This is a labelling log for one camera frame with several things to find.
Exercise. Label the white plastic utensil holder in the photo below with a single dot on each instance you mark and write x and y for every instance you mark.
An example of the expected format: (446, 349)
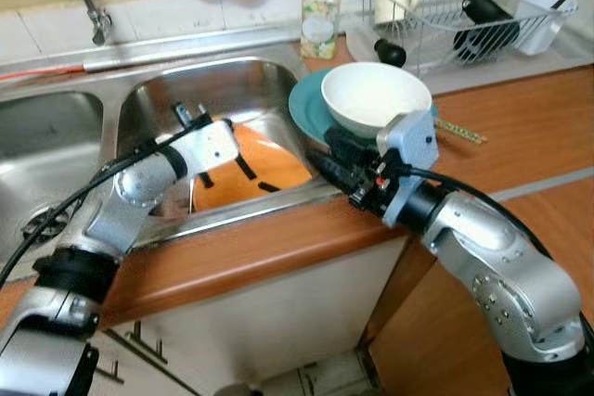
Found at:
(540, 23)

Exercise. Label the grey drying mat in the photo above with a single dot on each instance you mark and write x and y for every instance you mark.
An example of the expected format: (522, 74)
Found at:
(524, 70)

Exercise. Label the black bottle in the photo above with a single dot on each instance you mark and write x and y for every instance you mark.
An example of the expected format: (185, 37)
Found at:
(484, 8)

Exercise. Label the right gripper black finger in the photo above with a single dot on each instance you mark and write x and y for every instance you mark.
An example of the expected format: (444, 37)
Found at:
(334, 173)
(348, 146)

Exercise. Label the orange bowl with black stripes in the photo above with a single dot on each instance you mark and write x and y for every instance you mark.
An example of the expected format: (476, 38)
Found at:
(278, 159)

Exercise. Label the grey robot foot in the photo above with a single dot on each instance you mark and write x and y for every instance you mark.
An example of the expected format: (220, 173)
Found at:
(316, 377)

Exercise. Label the white cabinet front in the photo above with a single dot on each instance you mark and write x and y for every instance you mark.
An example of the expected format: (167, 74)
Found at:
(278, 312)

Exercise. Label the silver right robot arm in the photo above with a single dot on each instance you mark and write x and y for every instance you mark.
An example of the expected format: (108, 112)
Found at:
(501, 266)

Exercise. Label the cream white bowl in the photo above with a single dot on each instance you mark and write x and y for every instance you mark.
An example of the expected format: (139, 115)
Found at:
(371, 95)

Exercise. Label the teal plate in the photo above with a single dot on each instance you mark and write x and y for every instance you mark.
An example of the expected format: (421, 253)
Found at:
(306, 108)

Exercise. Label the stainless steel double sink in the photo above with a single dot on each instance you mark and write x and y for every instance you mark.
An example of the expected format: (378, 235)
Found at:
(232, 90)

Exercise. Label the small black cup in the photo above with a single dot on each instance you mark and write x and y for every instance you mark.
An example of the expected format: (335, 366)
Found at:
(390, 53)

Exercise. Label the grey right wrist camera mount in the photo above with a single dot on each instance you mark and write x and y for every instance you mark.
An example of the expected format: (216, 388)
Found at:
(413, 141)

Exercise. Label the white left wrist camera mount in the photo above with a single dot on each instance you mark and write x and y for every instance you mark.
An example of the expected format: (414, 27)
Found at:
(209, 147)

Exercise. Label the cream mug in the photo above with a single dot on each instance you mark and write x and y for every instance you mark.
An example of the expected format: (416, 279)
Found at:
(394, 2)

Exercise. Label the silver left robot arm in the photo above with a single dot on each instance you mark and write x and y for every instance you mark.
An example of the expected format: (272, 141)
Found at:
(121, 203)

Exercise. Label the clear soap pump bottle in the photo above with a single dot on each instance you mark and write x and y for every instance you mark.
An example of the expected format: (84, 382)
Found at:
(320, 20)

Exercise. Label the metal sink drain strainer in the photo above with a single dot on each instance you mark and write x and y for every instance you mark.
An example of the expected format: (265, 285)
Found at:
(37, 222)

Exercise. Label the brown wooden cabinet door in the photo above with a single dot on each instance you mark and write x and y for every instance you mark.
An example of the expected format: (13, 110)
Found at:
(436, 340)

